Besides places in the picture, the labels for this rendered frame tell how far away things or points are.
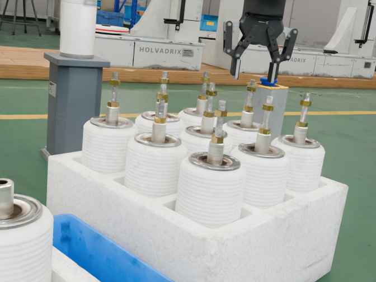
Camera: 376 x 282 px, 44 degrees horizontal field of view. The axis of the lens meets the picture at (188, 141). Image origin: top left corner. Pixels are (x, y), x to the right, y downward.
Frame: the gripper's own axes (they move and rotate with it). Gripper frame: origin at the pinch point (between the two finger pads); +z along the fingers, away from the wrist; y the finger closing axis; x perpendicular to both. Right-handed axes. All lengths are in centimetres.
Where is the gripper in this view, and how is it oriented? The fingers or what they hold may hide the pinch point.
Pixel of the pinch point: (253, 74)
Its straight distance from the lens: 90.4
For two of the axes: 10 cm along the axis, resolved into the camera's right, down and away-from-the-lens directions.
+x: 1.3, 2.7, -9.5
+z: -1.1, 9.6, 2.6
